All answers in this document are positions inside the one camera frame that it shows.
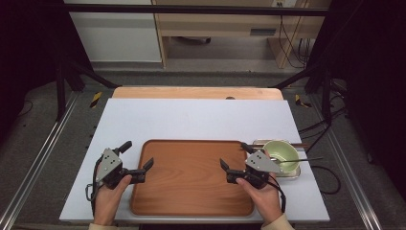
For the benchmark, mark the person's left hand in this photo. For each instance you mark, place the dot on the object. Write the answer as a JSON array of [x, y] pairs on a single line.
[[107, 201]]

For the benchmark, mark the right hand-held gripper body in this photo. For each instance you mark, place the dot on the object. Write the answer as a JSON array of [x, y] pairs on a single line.
[[260, 163]]

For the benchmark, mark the white power socket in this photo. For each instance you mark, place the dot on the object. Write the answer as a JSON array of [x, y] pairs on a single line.
[[284, 3]]

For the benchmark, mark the black curtain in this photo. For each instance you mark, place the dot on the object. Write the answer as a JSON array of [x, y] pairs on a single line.
[[25, 48], [376, 80]]

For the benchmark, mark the yellow black tape strip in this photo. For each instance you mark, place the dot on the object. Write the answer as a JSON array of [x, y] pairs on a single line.
[[298, 99], [95, 99]]

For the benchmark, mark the light wooden table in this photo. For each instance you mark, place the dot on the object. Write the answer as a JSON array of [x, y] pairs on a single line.
[[191, 92]]

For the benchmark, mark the black horizontal frame bar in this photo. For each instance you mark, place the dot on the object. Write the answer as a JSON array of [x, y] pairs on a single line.
[[191, 9]]

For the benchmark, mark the black metal stand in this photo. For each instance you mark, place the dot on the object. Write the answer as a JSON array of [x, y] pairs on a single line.
[[326, 96], [60, 96]]

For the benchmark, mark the light wooden desk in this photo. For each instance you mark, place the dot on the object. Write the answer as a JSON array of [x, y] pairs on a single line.
[[217, 27]]

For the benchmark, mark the brown wooden tray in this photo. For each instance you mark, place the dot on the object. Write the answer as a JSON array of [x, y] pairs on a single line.
[[188, 185]]

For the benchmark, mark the person's right hand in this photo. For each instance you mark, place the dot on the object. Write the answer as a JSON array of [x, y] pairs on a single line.
[[266, 201]]

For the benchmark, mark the white table cover board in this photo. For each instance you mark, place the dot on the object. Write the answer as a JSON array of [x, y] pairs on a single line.
[[191, 118]]

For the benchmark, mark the grey metal carabiner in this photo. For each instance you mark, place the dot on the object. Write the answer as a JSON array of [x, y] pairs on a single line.
[[86, 193]]

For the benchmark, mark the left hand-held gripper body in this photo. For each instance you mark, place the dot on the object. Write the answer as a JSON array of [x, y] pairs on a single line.
[[108, 163]]

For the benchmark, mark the green bowl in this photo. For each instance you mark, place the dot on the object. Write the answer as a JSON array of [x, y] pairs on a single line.
[[282, 151]]

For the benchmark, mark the white cabinet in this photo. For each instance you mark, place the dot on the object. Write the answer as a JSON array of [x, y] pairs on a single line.
[[118, 38]]

